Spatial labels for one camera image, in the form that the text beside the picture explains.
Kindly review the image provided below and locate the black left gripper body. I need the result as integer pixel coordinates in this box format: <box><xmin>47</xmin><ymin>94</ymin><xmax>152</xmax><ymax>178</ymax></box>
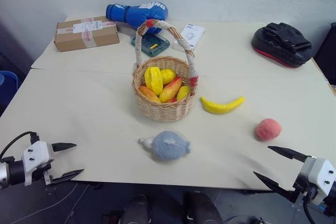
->
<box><xmin>27</xmin><ymin>142</ymin><xmax>57</xmax><ymax>187</ymax></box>

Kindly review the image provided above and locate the blue plastic bin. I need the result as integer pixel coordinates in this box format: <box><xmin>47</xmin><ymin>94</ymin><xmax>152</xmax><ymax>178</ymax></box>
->
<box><xmin>0</xmin><ymin>70</ymin><xmax>19</xmax><ymax>107</ymax></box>

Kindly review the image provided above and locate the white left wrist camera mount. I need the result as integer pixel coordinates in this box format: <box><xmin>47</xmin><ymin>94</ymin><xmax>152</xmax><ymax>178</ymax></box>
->
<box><xmin>21</xmin><ymin>141</ymin><xmax>55</xmax><ymax>186</ymax></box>

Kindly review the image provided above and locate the taped cardboard box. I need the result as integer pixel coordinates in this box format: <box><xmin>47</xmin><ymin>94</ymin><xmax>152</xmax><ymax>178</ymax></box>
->
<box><xmin>53</xmin><ymin>15</ymin><xmax>120</xmax><ymax>52</ymax></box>

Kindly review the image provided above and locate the yellow lemon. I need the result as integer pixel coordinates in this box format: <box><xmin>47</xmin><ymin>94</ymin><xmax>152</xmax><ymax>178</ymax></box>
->
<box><xmin>176</xmin><ymin>85</ymin><xmax>191</xmax><ymax>102</ymax></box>

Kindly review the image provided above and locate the dark rounded shape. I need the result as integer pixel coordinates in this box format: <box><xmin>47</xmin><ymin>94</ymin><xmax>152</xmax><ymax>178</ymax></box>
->
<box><xmin>120</xmin><ymin>194</ymin><xmax>153</xmax><ymax>224</ymax></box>

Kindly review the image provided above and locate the blue boxing glove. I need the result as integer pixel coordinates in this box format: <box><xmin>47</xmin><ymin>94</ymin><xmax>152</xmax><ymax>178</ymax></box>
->
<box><xmin>105</xmin><ymin>1</ymin><xmax>169</xmax><ymax>35</ymax></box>

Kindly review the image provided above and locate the black and red punch pad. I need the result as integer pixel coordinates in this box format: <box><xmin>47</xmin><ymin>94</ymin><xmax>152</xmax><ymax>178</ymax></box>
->
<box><xmin>250</xmin><ymin>22</ymin><xmax>313</xmax><ymax>69</ymax></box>

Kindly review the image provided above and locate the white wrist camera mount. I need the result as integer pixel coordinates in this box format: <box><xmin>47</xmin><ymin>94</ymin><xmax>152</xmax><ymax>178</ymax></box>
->
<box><xmin>21</xmin><ymin>141</ymin><xmax>55</xmax><ymax>186</ymax></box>
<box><xmin>301</xmin><ymin>156</ymin><xmax>336</xmax><ymax>207</ymax></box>

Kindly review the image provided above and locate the orange mango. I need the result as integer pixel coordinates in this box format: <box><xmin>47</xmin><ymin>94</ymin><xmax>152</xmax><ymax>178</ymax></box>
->
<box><xmin>138</xmin><ymin>85</ymin><xmax>162</xmax><ymax>104</ymax></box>

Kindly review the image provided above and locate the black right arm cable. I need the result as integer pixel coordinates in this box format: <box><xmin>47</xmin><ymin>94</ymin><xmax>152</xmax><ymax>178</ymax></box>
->
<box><xmin>301</xmin><ymin>197</ymin><xmax>317</xmax><ymax>224</ymax></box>

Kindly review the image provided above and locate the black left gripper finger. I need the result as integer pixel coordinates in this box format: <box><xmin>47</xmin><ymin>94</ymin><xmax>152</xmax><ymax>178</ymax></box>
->
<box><xmin>49</xmin><ymin>168</ymin><xmax>85</xmax><ymax>187</ymax></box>
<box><xmin>51</xmin><ymin>142</ymin><xmax>77</xmax><ymax>153</ymax></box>

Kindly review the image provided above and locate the yellow star fruit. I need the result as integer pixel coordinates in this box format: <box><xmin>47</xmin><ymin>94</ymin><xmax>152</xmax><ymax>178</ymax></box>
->
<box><xmin>144</xmin><ymin>67</ymin><xmax>164</xmax><ymax>97</ymax></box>

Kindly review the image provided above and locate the wicker basket with handle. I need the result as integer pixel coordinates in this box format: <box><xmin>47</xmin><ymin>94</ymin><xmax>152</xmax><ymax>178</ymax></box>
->
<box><xmin>131</xmin><ymin>19</ymin><xmax>201</xmax><ymax>123</ymax></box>

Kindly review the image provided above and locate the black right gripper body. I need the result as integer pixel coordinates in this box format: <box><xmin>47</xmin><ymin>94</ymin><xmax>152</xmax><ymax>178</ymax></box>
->
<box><xmin>291</xmin><ymin>155</ymin><xmax>324</xmax><ymax>207</ymax></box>

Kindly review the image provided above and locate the yellow banana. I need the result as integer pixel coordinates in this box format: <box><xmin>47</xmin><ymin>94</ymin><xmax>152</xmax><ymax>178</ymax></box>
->
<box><xmin>200</xmin><ymin>95</ymin><xmax>246</xmax><ymax>115</ymax></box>

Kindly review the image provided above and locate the green plastic case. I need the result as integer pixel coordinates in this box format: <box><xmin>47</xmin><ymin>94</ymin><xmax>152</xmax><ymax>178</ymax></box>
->
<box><xmin>130</xmin><ymin>34</ymin><xmax>171</xmax><ymax>58</ymax></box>

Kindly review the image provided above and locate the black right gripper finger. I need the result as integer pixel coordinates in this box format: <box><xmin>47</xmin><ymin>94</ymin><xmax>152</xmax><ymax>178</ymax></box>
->
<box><xmin>253</xmin><ymin>171</ymin><xmax>298</xmax><ymax>204</ymax></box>
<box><xmin>267</xmin><ymin>145</ymin><xmax>308</xmax><ymax>164</ymax></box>

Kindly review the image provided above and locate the blue-grey plush toy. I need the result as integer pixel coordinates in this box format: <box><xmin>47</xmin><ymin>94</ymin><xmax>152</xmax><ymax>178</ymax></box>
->
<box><xmin>138</xmin><ymin>130</ymin><xmax>191</xmax><ymax>162</ymax></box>

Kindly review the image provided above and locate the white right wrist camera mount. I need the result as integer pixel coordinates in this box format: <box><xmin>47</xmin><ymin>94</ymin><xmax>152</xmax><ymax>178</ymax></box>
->
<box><xmin>301</xmin><ymin>156</ymin><xmax>336</xmax><ymax>207</ymax></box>

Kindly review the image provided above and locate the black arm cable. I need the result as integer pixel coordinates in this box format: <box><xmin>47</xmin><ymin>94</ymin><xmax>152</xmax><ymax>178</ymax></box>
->
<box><xmin>0</xmin><ymin>131</ymin><xmax>40</xmax><ymax>159</ymax></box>
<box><xmin>301</xmin><ymin>197</ymin><xmax>317</xmax><ymax>224</ymax></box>

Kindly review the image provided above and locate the red and yellow mango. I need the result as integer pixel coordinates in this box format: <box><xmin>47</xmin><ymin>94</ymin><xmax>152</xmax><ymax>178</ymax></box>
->
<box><xmin>159</xmin><ymin>77</ymin><xmax>183</xmax><ymax>103</ymax></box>

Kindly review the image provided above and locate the black furniture piece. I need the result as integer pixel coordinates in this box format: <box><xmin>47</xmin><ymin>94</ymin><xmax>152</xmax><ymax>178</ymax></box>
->
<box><xmin>313</xmin><ymin>22</ymin><xmax>336</xmax><ymax>86</ymax></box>

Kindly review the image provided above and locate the white carton box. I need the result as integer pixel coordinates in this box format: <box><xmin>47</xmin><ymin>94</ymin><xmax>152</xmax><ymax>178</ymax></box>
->
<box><xmin>173</xmin><ymin>23</ymin><xmax>206</xmax><ymax>51</ymax></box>

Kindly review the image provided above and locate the pink peach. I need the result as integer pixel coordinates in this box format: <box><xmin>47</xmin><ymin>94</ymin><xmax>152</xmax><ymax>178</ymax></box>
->
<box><xmin>254</xmin><ymin>118</ymin><xmax>283</xmax><ymax>141</ymax></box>

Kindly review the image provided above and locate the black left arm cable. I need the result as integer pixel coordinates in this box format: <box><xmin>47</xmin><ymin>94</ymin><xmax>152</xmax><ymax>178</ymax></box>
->
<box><xmin>0</xmin><ymin>131</ymin><xmax>40</xmax><ymax>159</ymax></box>

